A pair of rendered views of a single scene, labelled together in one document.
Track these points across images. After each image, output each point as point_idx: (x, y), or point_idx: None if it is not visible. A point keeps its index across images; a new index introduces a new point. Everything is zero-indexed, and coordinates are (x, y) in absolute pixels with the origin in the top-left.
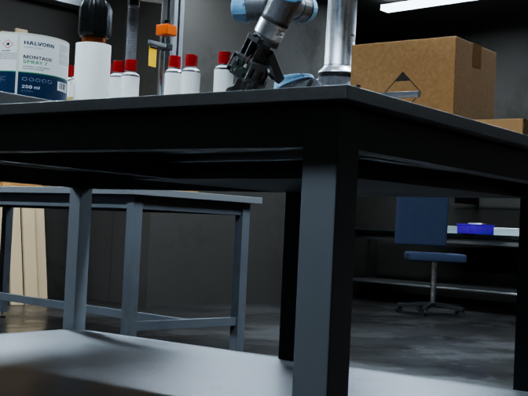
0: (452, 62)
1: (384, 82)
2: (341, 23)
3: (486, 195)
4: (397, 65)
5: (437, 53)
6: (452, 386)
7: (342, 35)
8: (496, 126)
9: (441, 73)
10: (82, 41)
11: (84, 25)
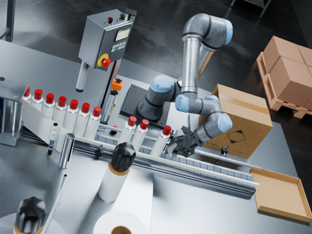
0: (265, 134)
1: (230, 130)
2: (202, 69)
3: None
4: (239, 126)
5: (261, 129)
6: None
7: (200, 74)
8: (302, 217)
9: (258, 136)
10: (116, 171)
11: (121, 167)
